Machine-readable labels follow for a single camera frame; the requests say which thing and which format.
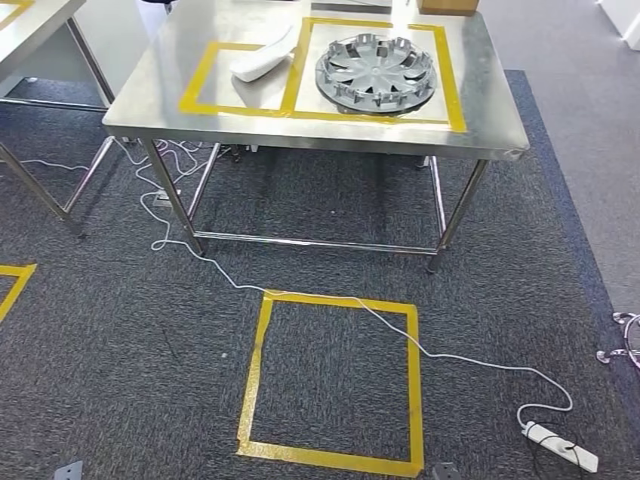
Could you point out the white plastic car body part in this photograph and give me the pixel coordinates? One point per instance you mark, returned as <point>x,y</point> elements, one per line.
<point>263,60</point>

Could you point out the stainless steel workbench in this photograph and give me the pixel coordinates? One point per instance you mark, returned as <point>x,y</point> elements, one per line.
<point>164,86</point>

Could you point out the grey plastic hubcap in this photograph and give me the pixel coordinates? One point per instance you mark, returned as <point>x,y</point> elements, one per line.
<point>375,69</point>

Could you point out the yellow tape square outline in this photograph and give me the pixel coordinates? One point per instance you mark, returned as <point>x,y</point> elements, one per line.
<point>415,397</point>

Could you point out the grey floor socket box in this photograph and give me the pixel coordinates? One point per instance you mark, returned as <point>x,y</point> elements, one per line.
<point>164,199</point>

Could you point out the brown cardboard box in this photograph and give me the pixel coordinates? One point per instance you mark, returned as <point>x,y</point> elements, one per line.
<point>447,6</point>

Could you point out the white desk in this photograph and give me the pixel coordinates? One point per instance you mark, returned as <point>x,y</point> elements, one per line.
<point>125,46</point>

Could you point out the white power strip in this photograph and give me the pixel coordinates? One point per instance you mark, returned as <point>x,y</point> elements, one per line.
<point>560,447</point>

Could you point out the chrome stool base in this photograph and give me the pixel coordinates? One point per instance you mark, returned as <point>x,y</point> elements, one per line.
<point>631,338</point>

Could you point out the stainless steel side table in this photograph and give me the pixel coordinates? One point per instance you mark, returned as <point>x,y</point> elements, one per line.
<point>30,33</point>

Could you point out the white cabinet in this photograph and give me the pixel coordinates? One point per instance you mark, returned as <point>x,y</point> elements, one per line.
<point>623,20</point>

